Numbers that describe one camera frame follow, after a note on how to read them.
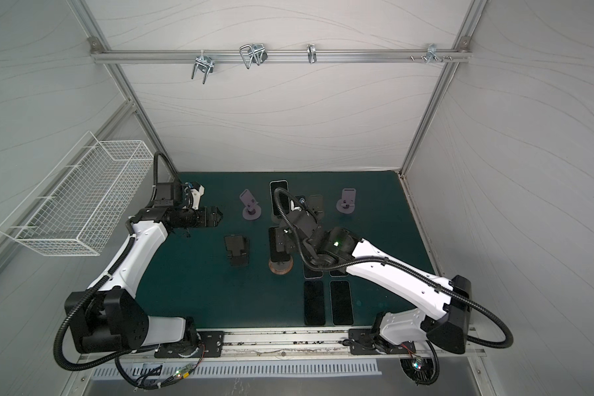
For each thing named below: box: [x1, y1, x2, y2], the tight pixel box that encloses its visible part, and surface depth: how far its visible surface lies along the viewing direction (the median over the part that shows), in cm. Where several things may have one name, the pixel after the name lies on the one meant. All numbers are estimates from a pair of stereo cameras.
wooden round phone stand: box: [268, 254, 294, 275], surface depth 91 cm
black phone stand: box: [223, 234, 250, 267], surface depth 88 cm
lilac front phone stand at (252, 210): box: [239, 188, 262, 221], surface depth 104 cm
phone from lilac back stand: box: [303, 280, 326, 326], surface depth 84 cm
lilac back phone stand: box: [335, 188, 357, 215], surface depth 106 cm
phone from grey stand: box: [330, 280, 354, 326], surface depth 83 cm
